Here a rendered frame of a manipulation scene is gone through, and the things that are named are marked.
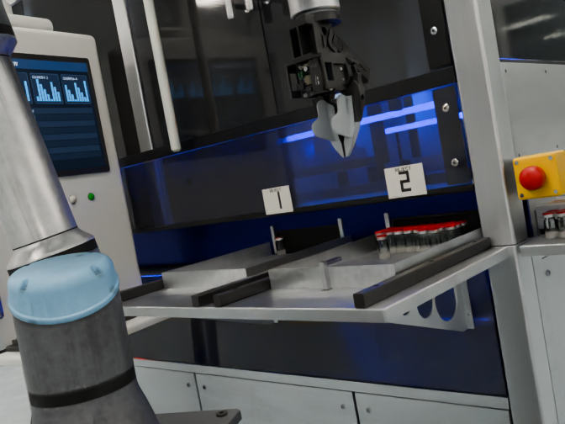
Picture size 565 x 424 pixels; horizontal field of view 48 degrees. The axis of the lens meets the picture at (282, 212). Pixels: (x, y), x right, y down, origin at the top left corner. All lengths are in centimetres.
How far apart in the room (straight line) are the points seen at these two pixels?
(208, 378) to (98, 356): 110
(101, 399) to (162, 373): 124
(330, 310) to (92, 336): 34
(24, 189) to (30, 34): 93
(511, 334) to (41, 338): 81
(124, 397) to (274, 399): 93
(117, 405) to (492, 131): 76
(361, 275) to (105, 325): 43
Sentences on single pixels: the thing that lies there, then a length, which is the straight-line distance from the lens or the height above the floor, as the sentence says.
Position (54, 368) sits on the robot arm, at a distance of 71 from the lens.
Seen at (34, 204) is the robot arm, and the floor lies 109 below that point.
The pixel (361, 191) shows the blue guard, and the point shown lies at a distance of 130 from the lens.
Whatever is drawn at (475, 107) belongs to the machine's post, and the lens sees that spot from 117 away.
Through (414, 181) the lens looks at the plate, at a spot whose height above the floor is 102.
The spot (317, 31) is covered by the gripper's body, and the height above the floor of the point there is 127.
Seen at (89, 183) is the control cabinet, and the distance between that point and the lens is 174.
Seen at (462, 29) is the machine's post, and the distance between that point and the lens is 118.
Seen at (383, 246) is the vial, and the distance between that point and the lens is 121.
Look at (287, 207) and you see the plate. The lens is 143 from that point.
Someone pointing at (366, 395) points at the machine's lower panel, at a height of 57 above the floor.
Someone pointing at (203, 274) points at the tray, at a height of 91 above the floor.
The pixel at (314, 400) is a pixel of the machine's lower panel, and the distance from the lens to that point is 154.
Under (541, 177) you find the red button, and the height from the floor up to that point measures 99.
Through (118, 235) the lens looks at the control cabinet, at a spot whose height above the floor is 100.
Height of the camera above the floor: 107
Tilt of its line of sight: 3 degrees down
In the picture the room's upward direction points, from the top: 10 degrees counter-clockwise
